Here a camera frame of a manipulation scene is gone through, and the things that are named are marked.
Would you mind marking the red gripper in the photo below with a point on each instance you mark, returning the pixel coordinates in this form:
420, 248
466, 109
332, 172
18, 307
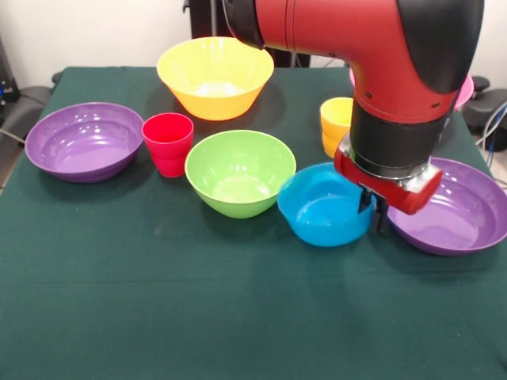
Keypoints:
392, 192

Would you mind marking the orange cup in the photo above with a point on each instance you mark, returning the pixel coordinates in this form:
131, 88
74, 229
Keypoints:
334, 126

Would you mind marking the green bowl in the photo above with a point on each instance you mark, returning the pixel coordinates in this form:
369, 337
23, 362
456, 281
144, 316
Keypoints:
241, 202

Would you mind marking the pink bowl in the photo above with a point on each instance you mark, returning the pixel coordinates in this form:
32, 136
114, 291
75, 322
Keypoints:
465, 93

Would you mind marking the orange bowl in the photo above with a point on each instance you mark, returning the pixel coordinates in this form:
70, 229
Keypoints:
214, 107

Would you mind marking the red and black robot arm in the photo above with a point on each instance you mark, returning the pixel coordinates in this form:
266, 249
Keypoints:
376, 51

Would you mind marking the black computer tower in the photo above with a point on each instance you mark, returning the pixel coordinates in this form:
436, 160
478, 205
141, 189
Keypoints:
8, 79

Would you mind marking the purple bowl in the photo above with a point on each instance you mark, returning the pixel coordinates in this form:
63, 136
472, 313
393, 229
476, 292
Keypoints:
467, 221
79, 150

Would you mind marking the black knobbed device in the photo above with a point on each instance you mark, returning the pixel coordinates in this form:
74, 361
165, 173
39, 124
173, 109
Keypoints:
495, 107

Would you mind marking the red cup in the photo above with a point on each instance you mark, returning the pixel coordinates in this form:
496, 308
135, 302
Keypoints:
168, 150

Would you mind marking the dark green tablecloth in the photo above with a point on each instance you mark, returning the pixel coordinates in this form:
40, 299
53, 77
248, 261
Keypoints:
158, 316

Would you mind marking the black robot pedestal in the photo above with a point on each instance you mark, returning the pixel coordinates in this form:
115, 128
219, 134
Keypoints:
206, 20

